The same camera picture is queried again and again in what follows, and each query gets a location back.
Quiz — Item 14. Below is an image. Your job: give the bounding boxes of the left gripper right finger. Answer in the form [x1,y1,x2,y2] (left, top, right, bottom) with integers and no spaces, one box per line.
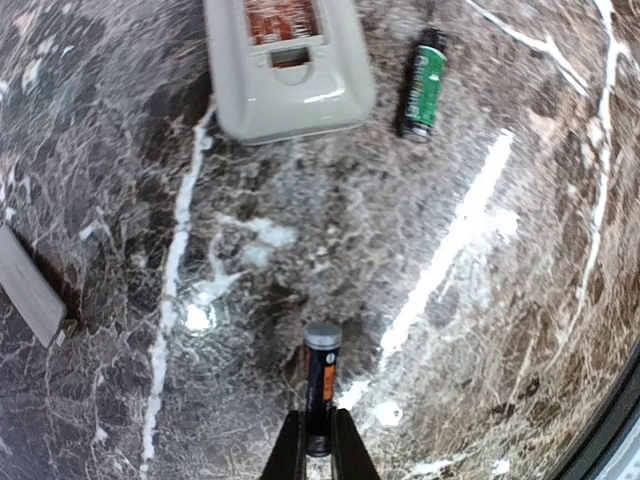
[330,408,381,480]

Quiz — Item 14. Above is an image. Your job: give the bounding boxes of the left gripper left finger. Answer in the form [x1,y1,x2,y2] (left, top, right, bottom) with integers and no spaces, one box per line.
[259,411,306,480]

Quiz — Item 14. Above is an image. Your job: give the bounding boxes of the dark blue orange AAA battery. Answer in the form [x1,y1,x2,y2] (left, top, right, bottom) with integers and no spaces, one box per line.
[304,323,342,458]

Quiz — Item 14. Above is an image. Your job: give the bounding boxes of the grey battery compartment cover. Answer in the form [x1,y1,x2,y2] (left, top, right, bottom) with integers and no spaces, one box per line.
[1,225,67,348]

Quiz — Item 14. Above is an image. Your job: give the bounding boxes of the white universal remote control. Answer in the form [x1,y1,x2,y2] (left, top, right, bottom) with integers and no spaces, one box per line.
[203,1,376,145]

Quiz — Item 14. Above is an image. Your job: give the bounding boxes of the green AAA battery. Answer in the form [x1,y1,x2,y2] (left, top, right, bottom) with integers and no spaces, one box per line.
[398,28,448,143]

